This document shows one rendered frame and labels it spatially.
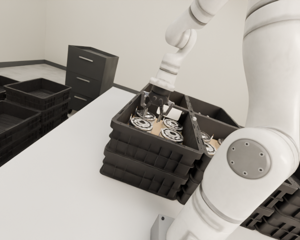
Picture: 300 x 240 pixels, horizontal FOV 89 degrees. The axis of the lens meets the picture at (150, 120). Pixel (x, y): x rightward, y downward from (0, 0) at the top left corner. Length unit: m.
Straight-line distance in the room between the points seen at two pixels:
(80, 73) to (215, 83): 3.16
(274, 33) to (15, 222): 0.63
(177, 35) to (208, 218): 0.48
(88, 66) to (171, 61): 1.60
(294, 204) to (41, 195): 0.76
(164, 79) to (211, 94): 3.72
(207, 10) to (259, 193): 0.42
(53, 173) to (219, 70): 3.97
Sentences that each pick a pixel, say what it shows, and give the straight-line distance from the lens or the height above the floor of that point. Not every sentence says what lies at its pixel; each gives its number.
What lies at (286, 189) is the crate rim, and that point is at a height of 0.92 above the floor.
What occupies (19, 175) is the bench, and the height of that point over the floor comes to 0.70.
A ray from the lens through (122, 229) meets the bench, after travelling 0.52.
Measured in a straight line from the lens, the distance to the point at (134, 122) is 0.65.
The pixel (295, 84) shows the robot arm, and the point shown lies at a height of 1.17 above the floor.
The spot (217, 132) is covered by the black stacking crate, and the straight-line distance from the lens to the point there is 0.90.
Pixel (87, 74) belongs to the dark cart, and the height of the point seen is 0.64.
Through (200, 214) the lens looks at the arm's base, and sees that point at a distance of 0.34.
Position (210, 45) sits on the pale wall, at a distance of 4.08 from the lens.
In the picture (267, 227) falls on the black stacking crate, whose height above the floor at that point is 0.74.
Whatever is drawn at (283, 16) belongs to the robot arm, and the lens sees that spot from 0.31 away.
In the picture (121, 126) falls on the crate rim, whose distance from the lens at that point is 0.46.
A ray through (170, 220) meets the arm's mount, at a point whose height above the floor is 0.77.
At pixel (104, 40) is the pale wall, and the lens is 4.14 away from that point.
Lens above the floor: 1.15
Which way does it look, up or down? 24 degrees down
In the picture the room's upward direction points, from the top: 20 degrees clockwise
